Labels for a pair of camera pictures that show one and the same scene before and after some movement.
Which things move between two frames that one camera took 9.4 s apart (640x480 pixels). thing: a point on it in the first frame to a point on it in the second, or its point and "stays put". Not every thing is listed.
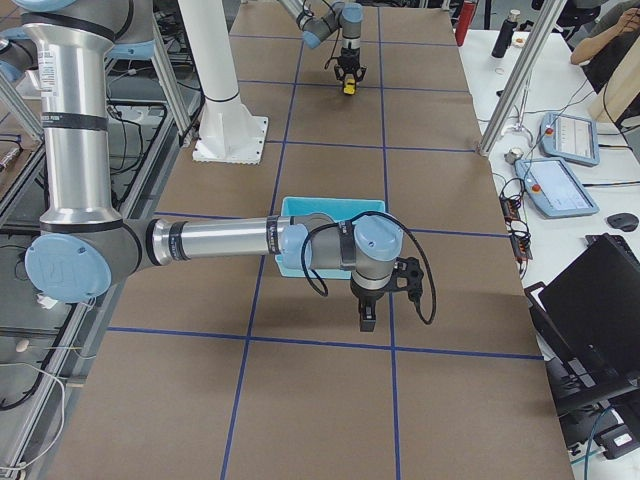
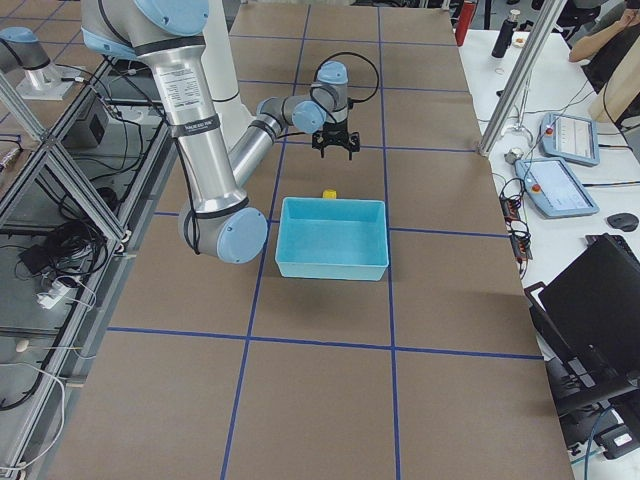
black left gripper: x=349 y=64 to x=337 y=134
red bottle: x=464 y=21 stays put
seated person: x=608 y=50 stays put
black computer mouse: x=625 y=221 stays put
